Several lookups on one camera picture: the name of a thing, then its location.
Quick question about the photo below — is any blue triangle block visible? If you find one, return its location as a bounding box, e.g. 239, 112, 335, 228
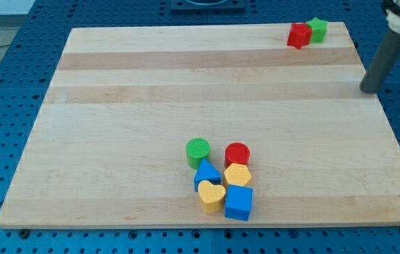
193, 159, 222, 192

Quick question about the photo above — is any green cylinder block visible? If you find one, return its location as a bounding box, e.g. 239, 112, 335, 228
186, 138, 210, 169

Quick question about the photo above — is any red cylinder block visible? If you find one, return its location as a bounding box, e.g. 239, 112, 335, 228
224, 142, 250, 168

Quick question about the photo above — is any red star block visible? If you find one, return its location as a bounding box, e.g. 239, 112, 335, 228
286, 23, 313, 49

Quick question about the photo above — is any wooden board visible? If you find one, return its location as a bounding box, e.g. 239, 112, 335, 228
0, 22, 400, 229

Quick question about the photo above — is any yellow hexagon block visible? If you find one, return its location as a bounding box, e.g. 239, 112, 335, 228
223, 163, 252, 188

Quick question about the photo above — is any blue cube block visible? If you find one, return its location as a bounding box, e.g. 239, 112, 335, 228
224, 185, 253, 221

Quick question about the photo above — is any yellow heart block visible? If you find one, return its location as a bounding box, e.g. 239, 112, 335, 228
198, 180, 226, 214

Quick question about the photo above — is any green star block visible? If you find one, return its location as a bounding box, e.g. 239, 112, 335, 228
306, 17, 328, 44

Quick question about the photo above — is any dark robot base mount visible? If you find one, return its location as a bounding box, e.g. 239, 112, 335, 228
169, 0, 247, 13

